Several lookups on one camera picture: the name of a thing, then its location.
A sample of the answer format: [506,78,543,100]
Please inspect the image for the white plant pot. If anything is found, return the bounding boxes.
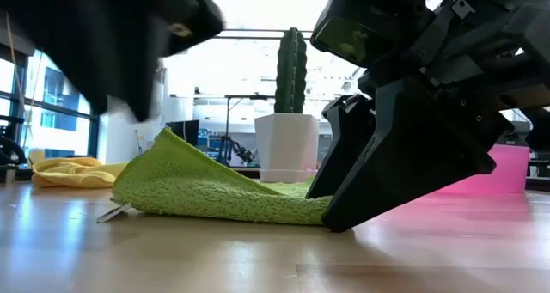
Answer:
[254,113,321,185]

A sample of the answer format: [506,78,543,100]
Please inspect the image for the black metal workstation frame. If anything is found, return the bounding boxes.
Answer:
[170,93,276,165]

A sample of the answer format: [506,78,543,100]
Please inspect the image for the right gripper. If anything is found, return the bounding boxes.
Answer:
[321,0,550,234]

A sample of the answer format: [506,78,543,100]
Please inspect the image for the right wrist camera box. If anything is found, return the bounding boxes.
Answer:
[309,0,426,70]

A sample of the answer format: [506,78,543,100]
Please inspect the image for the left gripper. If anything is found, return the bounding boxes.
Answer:
[42,0,168,123]

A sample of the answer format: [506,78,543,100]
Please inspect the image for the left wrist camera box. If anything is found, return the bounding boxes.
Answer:
[161,0,227,58]

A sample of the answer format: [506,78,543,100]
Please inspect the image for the green cactus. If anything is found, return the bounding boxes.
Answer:
[273,27,309,115]

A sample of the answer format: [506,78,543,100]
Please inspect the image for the pink plastic basket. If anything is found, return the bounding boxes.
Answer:
[429,144,531,196]

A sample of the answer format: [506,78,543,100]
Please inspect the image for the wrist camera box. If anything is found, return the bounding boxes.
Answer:
[161,0,227,58]
[309,0,426,70]

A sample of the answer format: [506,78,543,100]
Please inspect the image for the black computer monitor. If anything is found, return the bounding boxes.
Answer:
[166,119,201,148]

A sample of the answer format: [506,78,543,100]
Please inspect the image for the yellow microfiber towel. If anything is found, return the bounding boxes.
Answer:
[31,156,129,190]

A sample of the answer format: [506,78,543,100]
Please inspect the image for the green microfiber towel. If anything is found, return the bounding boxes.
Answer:
[96,127,334,226]

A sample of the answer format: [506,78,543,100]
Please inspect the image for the black window frame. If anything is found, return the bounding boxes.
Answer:
[0,47,101,159]

